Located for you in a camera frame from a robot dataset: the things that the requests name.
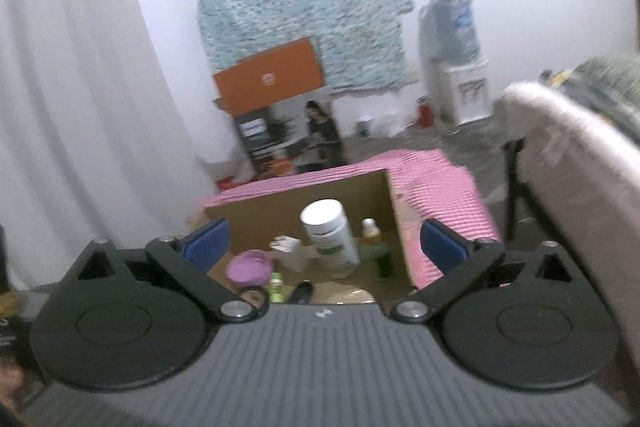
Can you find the tan round jar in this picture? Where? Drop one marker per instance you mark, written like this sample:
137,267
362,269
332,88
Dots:
252,297

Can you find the beige fluffy blanket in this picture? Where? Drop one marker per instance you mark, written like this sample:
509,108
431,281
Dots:
575,182

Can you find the black metal frame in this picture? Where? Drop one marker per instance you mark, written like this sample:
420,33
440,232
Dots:
515,187

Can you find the white charger plug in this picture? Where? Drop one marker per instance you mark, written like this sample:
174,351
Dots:
295,257

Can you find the small black cylinder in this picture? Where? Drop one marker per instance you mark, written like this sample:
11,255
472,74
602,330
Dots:
301,293

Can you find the white plastic bag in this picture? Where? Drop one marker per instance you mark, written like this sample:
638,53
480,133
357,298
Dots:
390,124

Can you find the small white bucket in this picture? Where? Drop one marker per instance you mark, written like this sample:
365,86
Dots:
364,129

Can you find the purple plastic bowl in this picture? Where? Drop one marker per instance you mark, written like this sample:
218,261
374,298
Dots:
247,269

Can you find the white capped white bottle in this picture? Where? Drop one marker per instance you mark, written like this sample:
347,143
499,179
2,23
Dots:
330,237

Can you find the green liquid bottle cream cap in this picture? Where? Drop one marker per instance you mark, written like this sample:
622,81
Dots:
375,252

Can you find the brown cardboard box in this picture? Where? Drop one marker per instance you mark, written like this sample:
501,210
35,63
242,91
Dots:
270,212

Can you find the orange printed carton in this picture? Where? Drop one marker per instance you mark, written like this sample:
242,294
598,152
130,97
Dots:
270,77

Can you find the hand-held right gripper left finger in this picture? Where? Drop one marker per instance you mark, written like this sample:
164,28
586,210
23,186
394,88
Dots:
207,244

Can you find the red plastic bag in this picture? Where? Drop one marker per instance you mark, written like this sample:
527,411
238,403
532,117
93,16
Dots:
225,180

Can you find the grey green cloth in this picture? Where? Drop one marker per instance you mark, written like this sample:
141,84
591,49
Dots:
610,82

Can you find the white water dispenser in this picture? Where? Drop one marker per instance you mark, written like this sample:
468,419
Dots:
460,92

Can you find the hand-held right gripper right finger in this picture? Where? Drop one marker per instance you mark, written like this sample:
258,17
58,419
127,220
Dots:
442,247

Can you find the small green bottle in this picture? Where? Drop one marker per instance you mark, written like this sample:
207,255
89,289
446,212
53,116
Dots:
275,289

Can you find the pink checked tablecloth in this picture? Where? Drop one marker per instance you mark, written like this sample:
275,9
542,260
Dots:
440,187

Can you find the red thermos bottle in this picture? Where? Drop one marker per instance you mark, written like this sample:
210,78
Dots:
426,113

